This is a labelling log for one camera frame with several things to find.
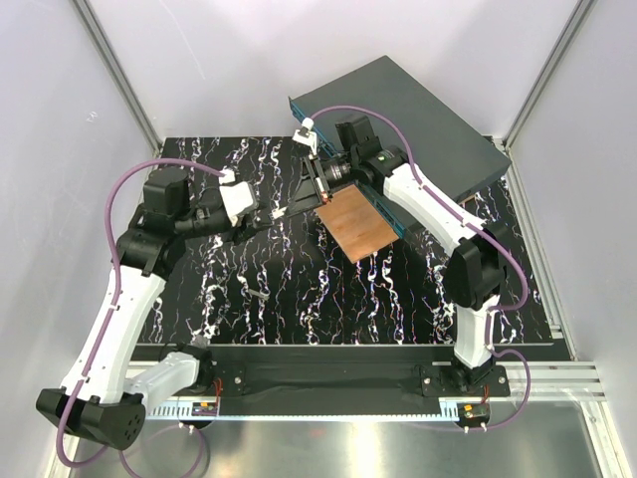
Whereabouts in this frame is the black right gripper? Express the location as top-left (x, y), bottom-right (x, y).
top-left (285, 152), bottom-right (357, 220)

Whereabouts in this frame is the clear network plug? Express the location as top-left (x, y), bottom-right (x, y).
top-left (248, 289), bottom-right (269, 300)
top-left (271, 207), bottom-right (287, 220)

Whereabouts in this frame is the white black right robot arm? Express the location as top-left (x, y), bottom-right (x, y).
top-left (284, 116), bottom-right (507, 395)

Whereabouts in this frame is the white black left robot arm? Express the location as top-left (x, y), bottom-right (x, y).
top-left (36, 160), bottom-right (262, 453)

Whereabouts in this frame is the brown wooden board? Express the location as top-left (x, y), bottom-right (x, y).
top-left (314, 184), bottom-right (479, 264)

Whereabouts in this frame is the black marble pattern mat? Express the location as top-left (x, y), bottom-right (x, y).
top-left (137, 136), bottom-right (557, 347)

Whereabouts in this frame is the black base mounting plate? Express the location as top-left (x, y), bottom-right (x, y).
top-left (206, 345), bottom-right (511, 419)

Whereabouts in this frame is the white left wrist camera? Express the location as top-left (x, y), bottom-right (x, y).
top-left (219, 168), bottom-right (259, 226)

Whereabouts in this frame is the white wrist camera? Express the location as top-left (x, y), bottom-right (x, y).
top-left (293, 118), bottom-right (319, 157)
top-left (219, 168), bottom-right (259, 226)

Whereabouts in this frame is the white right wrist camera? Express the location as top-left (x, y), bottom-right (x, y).
top-left (293, 118), bottom-right (319, 157)

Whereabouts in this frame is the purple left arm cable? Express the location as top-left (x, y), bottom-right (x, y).
top-left (54, 157), bottom-right (235, 477)

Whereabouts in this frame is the dark grey network switch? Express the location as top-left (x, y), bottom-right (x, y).
top-left (288, 55), bottom-right (513, 238)

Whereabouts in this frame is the aluminium rail frame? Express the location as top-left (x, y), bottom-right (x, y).
top-left (123, 360), bottom-right (608, 404)

